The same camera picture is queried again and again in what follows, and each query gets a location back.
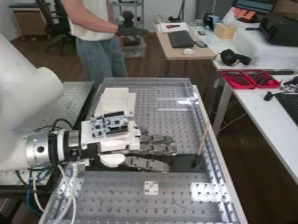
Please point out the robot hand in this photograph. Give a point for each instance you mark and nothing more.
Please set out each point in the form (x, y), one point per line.
(114, 140)

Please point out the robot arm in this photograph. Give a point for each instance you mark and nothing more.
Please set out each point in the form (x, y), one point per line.
(21, 96)

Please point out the small white block with pins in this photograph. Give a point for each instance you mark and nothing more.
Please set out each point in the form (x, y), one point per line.
(150, 188)

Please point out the clear box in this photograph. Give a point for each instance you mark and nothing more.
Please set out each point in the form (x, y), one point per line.
(176, 100)

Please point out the thin stick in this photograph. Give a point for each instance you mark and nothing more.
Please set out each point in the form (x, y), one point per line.
(202, 140)

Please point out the wooden desk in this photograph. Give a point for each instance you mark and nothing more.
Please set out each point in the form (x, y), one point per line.
(186, 63)

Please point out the person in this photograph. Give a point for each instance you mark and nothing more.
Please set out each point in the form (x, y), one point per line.
(99, 43)

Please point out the white mouse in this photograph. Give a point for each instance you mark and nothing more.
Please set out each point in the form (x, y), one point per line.
(187, 51)

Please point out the red tray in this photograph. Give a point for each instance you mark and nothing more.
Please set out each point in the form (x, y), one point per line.
(264, 79)
(238, 80)

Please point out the black keyboard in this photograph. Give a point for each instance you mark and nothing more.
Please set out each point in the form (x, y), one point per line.
(179, 38)
(290, 106)

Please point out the white desk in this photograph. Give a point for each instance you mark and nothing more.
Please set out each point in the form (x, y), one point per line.
(266, 130)
(274, 60)

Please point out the black headphones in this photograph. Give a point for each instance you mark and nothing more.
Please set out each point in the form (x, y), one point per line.
(230, 56)

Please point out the black mouse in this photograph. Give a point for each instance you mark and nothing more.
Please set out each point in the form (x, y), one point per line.
(267, 96)

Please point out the black office chair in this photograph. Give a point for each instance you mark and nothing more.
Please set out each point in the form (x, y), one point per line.
(54, 23)

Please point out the small cardboard box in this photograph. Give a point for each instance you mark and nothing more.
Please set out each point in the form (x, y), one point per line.
(224, 31)

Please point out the black bag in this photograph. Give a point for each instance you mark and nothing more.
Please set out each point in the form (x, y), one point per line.
(280, 30)

